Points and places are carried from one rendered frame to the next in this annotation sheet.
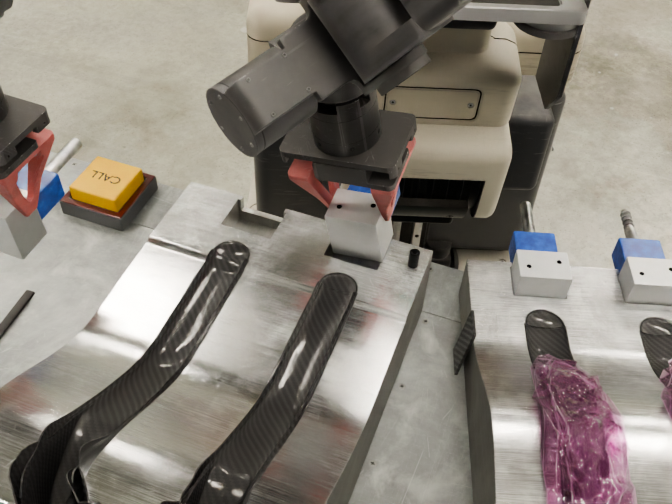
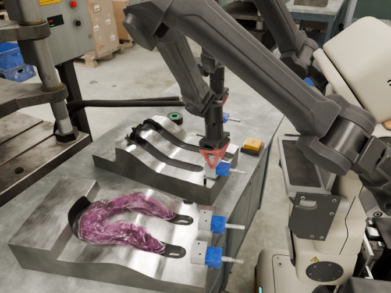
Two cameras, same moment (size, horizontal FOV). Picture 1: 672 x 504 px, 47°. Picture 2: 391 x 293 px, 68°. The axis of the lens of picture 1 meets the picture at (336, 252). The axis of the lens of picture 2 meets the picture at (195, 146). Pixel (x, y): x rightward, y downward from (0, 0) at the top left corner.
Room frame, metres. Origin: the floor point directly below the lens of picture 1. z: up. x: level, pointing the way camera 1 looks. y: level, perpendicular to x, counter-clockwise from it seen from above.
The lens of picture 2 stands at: (0.57, -0.76, 1.52)
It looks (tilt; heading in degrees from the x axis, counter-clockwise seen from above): 35 degrees down; 99
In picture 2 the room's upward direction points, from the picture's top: 1 degrees counter-clockwise
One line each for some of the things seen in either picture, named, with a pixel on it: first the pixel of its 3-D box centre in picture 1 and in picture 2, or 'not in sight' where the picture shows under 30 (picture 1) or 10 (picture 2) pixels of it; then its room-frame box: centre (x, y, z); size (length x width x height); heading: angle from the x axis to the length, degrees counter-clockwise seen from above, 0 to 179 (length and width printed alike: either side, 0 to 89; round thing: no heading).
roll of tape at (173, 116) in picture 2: not in sight; (174, 118); (0.28, 0.44, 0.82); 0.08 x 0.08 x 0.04
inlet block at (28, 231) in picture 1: (36, 184); (224, 117); (0.53, 0.28, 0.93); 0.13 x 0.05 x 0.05; 160
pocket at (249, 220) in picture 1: (256, 229); (224, 160); (0.54, 0.08, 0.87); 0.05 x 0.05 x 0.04; 72
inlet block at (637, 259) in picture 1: (637, 254); (217, 257); (0.55, -0.31, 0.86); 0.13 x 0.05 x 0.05; 179
